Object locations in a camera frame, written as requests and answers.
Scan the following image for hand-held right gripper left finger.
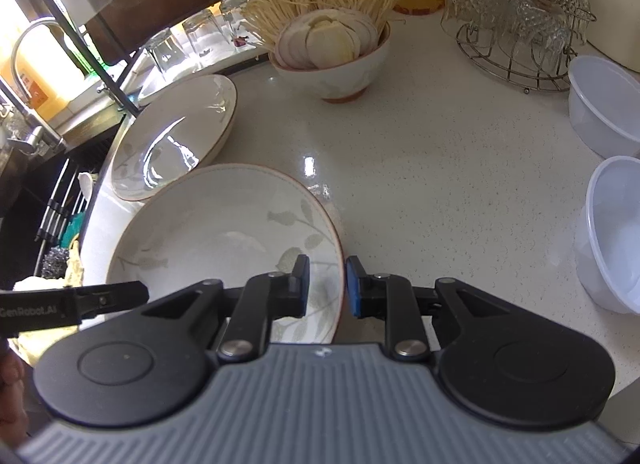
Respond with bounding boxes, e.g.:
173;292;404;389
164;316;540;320
141;254;311;363

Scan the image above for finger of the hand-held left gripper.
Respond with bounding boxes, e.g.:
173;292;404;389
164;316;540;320
74;280;150;321

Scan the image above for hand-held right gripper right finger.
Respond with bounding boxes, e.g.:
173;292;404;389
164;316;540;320
346;255;506;361

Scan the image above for leaf-print ceramic plate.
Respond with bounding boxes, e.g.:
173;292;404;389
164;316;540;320
109;74;238;203
105;163;347;345

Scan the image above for translucent plastic bowl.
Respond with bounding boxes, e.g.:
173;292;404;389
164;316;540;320
567;55;640;160
574;155;640;315

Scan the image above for yellow dish cloth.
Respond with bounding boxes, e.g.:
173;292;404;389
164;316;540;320
10;239;88;367

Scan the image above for steel wool scrubber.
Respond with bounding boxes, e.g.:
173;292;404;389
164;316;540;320
42;244;77;278

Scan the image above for chrome sink faucet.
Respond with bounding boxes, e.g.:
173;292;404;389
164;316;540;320
0;18;68;157

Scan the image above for leaf-print ceramic bowl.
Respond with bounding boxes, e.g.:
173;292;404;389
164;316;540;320
269;19;392;104

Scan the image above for sliced white mushroom pieces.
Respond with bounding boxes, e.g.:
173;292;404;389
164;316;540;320
276;11;381;70

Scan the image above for clear drinking glass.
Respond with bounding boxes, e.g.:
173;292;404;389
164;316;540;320
181;9;226;53
146;26;187;81
220;0;257;36

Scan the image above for brown wooden cutting board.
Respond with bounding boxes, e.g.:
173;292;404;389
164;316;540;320
82;0;320;66

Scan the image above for wire rack with glass cups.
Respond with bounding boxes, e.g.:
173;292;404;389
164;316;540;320
442;0;598;70

